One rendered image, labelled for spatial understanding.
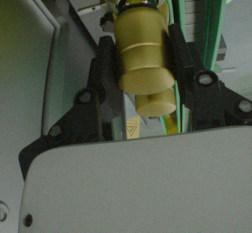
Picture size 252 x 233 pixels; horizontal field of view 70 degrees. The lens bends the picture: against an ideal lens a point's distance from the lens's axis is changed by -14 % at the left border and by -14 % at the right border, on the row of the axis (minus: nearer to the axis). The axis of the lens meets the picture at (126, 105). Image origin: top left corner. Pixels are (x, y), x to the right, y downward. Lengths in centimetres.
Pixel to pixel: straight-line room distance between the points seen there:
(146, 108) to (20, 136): 12
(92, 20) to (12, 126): 34
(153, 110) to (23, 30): 16
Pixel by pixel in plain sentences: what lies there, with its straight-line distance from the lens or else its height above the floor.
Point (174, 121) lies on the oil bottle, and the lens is 114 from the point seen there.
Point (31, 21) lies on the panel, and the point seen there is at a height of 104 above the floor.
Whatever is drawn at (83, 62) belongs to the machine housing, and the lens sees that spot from 47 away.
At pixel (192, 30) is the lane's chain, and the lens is 53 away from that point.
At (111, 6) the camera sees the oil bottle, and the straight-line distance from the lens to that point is 17.
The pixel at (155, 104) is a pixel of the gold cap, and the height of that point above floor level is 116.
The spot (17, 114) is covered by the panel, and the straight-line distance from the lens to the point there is 20.
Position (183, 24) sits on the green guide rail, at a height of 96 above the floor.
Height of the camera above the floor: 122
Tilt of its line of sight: 22 degrees down
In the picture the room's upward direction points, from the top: 177 degrees clockwise
